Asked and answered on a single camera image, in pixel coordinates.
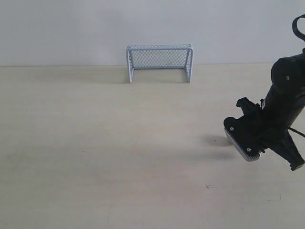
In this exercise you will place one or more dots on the black gripper finger with grey pad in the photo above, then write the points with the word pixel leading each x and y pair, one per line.
pixel 242 139

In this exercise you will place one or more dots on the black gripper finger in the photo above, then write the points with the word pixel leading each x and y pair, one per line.
pixel 247 106

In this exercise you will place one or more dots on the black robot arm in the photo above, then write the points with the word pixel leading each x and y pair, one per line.
pixel 288 82

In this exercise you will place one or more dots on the small white soccer goal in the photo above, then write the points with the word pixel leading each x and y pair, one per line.
pixel 170 56

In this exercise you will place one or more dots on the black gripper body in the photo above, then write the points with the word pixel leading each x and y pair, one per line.
pixel 270 127

